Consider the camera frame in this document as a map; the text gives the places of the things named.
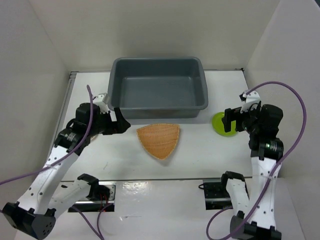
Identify grey plastic bin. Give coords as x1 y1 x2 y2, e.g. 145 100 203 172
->
107 56 209 119

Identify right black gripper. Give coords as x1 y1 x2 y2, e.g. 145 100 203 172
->
221 102 261 134

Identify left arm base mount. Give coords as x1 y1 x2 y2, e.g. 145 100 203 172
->
73 181 117 213

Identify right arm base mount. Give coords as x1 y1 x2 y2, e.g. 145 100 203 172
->
198 179 232 210

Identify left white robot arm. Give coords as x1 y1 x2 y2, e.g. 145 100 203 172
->
2 103 131 240

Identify orange woven triangular basket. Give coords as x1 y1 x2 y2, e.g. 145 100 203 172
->
136 123 180 160

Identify green round plate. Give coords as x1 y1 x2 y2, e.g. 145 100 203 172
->
211 112 237 137

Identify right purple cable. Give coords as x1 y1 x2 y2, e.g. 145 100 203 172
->
206 81 307 240

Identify aluminium table edge rail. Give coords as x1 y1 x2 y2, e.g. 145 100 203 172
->
47 71 78 159

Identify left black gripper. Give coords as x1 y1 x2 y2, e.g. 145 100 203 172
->
88 107 131 137

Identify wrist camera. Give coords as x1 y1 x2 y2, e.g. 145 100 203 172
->
239 90 261 104
93 93 110 105

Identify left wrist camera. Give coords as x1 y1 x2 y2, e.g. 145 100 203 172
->
93 93 110 105

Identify cream plate with black mark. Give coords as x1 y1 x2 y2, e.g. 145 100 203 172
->
90 135 98 142

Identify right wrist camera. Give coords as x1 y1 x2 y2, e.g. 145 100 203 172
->
239 90 261 104

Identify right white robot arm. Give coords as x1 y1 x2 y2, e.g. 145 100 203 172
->
219 103 284 240

